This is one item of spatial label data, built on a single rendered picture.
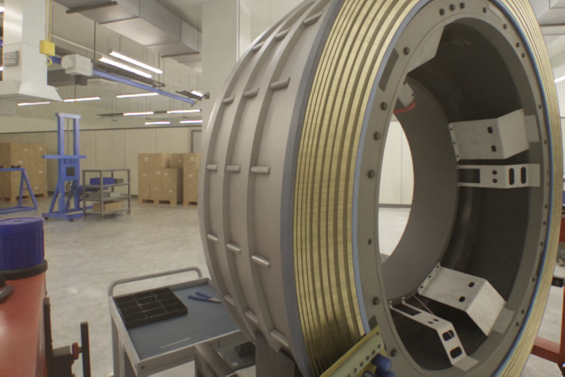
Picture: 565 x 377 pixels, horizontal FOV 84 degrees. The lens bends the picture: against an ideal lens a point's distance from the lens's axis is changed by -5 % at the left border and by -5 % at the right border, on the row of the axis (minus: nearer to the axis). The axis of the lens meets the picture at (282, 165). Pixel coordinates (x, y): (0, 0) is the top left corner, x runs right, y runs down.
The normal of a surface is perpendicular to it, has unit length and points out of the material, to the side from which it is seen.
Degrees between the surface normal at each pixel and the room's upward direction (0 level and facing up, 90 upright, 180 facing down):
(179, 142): 90
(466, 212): 75
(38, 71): 90
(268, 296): 104
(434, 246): 48
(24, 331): 0
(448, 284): 27
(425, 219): 64
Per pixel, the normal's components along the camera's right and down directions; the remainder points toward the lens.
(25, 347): 0.00, -1.00
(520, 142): 0.08, 0.27
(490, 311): 0.29, -0.47
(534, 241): -0.75, -0.39
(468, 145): -0.71, 0.46
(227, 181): 0.10, -0.01
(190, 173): -0.26, 0.02
